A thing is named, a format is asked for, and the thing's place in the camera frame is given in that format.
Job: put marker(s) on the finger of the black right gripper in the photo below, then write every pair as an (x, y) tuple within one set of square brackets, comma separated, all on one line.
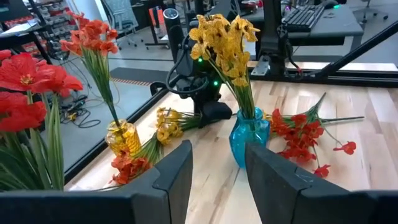
[(214, 113)]

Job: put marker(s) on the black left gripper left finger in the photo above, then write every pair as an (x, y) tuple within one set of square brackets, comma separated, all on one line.
[(155, 202)]

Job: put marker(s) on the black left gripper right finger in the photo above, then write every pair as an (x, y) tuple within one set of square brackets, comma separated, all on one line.
[(295, 202)]

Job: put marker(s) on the orange artificial flower bunch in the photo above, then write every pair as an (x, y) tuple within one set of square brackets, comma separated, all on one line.
[(93, 31), (130, 168)]

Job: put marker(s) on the red artificial flower bunch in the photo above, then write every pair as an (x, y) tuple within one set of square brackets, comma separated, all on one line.
[(18, 113), (298, 133), (23, 71)]

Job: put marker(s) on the blue glass vase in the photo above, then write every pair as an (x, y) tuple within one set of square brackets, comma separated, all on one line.
[(245, 133)]

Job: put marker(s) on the yellow glass vase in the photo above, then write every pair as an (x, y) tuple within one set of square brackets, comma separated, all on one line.
[(124, 140)]

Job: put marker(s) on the black tower fan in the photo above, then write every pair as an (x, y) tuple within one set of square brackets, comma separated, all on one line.
[(172, 34)]

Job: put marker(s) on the dark mat orange-striped edge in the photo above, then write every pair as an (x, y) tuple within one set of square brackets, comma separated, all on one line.
[(136, 74)]

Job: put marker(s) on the orange upright object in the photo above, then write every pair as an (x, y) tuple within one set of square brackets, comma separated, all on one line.
[(155, 17)]

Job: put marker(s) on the grey mesh office chair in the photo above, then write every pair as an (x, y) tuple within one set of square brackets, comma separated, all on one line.
[(119, 15)]

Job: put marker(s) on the yellow power plug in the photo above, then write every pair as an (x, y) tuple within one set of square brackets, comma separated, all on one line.
[(73, 117)]

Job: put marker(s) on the black computer keyboard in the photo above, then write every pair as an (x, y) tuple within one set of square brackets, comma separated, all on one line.
[(303, 18)]

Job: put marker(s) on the grey office desk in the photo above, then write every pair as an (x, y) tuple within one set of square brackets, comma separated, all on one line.
[(339, 25)]

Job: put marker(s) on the black computer mouse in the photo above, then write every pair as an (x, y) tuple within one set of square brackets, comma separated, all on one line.
[(330, 3)]

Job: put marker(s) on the storage shelf with bins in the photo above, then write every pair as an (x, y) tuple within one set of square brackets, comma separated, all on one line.
[(53, 18)]

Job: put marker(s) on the dark office chair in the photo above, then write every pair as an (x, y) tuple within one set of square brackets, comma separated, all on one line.
[(370, 7)]

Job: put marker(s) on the black work table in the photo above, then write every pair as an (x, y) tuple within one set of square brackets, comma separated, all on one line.
[(18, 35)]

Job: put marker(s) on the black aluminium table frame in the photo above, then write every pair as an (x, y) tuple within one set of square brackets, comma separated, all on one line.
[(357, 81)]

